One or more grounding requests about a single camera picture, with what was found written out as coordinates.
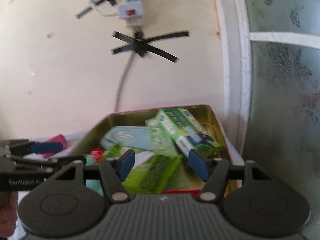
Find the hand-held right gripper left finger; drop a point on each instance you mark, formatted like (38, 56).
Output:
(126, 163)

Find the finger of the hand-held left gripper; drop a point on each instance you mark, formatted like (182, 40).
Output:
(67, 160)
(47, 148)

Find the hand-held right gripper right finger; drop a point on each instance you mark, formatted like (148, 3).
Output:
(198, 165)

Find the magenta pouch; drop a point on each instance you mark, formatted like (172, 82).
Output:
(58, 140)

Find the teal plush toy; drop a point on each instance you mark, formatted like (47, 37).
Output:
(93, 155)

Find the teal zipper pouch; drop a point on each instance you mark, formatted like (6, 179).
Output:
(125, 136)

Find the green striped packet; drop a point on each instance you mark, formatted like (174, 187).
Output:
(155, 175)

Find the small red box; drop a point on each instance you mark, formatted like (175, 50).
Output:
(182, 192)

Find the pink tin box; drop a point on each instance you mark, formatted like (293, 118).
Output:
(225, 140)

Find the green printed carton box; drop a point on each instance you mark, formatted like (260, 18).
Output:
(195, 127)

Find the light green toothpaste box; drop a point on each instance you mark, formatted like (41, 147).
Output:
(160, 135)

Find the person's left forearm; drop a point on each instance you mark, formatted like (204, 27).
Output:
(12, 212)

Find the white framed frosted window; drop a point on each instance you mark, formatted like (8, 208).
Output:
(275, 80)

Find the black tape cross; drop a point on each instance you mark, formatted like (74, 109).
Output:
(100, 0)
(142, 45)

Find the white power strip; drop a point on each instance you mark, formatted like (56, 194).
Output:
(131, 2)

